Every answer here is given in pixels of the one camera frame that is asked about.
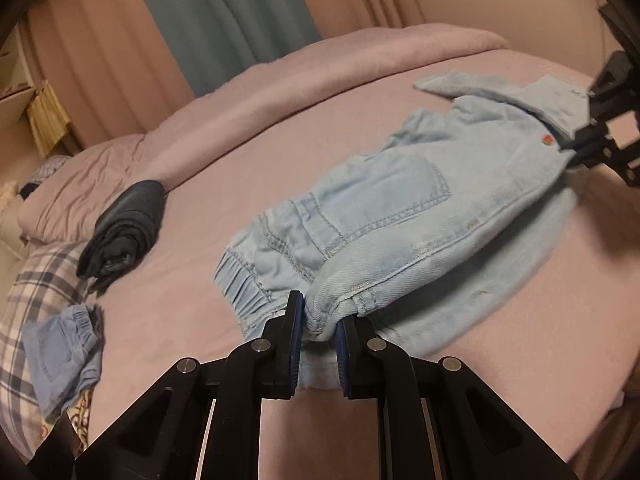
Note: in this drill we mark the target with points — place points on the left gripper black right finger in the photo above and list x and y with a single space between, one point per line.
371 367

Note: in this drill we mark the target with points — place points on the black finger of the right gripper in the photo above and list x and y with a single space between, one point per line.
592 137
592 153

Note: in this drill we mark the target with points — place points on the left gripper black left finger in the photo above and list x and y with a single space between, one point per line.
263 368

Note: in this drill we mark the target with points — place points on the light blue denim pants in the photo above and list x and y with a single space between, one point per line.
425 237

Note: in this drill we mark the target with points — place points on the pink bed sheet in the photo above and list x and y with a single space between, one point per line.
558 350

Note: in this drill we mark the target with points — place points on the folded dark navy garment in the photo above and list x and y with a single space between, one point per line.
123 235

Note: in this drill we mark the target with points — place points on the folded blue denim shorts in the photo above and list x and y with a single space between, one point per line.
64 356

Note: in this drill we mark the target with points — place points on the yellow tasselled cloth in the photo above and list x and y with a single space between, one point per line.
48 119

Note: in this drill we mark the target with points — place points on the teal curtain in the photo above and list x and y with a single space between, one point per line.
216 40

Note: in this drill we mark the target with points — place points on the white shelf unit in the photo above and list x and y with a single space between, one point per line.
16 83

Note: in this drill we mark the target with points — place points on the peach curtain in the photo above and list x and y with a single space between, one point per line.
115 75

